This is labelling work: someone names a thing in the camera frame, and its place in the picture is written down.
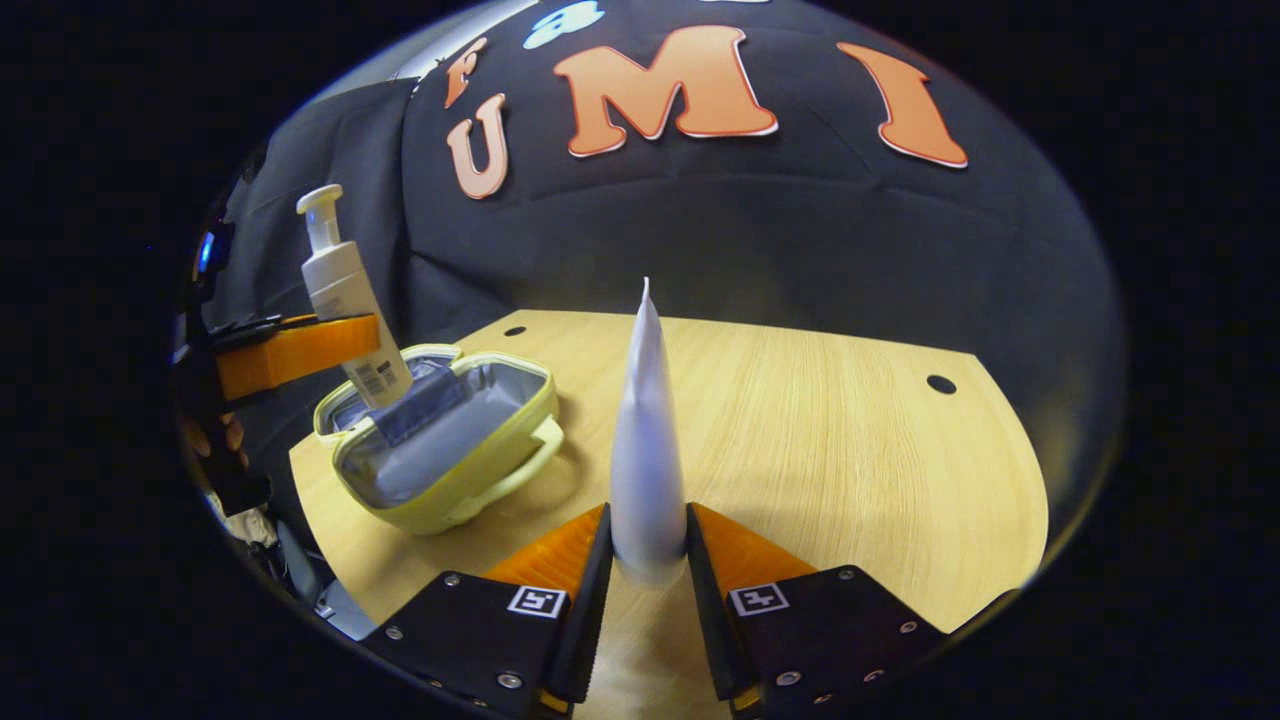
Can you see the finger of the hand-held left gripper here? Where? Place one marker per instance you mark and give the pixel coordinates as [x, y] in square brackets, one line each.
[255, 328]
[290, 358]

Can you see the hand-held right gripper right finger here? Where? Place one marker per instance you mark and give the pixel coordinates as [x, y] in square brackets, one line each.
[705, 610]

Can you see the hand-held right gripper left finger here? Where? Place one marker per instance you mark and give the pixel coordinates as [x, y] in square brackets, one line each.
[595, 610]

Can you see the white pump bottle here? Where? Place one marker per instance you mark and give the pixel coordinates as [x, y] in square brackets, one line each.
[340, 290]

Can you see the white squeeze tube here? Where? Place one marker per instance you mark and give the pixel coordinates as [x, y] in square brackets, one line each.
[647, 450]

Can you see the pale yellow suitcase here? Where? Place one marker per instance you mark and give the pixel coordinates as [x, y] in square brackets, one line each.
[450, 440]

